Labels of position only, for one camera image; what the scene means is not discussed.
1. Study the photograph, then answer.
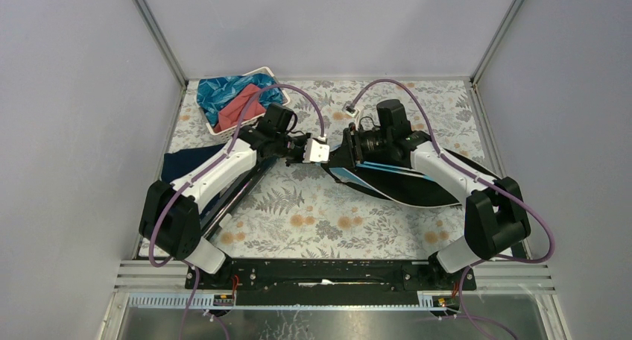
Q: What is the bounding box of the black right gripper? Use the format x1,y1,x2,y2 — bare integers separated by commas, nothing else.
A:
327,123,392,169

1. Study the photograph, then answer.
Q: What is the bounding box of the blue racket cover bag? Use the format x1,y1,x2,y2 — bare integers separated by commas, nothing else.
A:
320,147,499,210

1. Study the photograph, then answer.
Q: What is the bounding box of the black shuttlecock tube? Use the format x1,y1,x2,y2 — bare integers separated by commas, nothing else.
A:
200,157,279,240

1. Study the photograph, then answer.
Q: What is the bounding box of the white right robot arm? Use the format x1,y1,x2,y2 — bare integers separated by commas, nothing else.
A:
337,99,531,289

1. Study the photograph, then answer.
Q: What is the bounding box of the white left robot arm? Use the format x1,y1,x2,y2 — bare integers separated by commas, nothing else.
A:
139,104,319,289

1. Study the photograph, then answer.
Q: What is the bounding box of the salmon pink towel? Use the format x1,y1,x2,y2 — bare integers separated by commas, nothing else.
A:
213,84,265,133

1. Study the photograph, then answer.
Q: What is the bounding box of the teal leaf-patterned cloth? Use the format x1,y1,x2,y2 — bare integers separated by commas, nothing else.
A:
197,73,276,133

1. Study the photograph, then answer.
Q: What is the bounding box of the floral patterned table mat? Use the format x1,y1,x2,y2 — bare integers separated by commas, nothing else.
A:
138,78,510,261

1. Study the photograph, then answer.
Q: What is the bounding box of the navy blue cloth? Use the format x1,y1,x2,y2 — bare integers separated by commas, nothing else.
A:
159,144,224,183

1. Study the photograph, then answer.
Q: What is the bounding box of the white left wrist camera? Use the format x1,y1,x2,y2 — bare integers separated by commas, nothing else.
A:
302,137,330,163

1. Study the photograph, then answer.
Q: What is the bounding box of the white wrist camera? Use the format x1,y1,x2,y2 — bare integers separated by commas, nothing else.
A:
302,137,330,163
342,101,364,124

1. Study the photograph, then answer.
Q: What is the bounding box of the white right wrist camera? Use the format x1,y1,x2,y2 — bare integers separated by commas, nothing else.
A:
342,101,364,124

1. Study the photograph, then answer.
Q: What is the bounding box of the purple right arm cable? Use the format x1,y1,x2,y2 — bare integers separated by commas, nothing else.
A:
347,78,557,265

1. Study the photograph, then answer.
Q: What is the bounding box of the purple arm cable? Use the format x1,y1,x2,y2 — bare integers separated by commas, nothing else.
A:
347,78,557,265
147,84,327,270

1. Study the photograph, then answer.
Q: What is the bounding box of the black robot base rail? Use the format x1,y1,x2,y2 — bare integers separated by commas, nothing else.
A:
185,258,477,306

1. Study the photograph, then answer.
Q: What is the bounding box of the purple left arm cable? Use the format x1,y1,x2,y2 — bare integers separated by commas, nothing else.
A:
147,84,327,270

